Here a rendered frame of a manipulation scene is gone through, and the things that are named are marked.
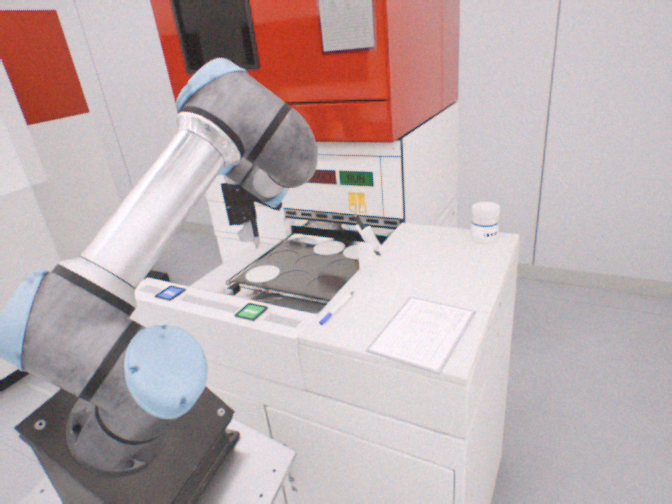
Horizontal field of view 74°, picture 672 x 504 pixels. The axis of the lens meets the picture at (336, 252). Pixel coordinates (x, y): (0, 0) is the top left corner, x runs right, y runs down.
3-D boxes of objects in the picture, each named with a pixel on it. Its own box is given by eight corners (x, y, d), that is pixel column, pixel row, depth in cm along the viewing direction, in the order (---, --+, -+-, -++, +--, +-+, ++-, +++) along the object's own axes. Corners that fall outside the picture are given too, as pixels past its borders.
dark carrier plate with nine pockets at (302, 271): (295, 235, 157) (294, 233, 157) (386, 246, 141) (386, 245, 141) (232, 282, 130) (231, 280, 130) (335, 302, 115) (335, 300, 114)
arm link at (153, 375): (157, 457, 63) (197, 420, 56) (67, 413, 60) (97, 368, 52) (192, 386, 73) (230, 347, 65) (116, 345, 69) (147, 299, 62)
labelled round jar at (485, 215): (473, 232, 128) (475, 200, 124) (499, 234, 125) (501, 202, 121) (468, 242, 122) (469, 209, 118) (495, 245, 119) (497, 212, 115)
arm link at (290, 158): (351, 140, 74) (291, 181, 121) (297, 98, 71) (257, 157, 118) (314, 197, 72) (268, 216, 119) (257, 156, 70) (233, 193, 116)
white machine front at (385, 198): (219, 234, 185) (197, 137, 168) (407, 259, 148) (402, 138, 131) (214, 237, 183) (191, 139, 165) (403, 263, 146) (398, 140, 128)
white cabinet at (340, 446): (285, 399, 210) (254, 243, 175) (501, 471, 166) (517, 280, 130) (187, 522, 160) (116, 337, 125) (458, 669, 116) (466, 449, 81)
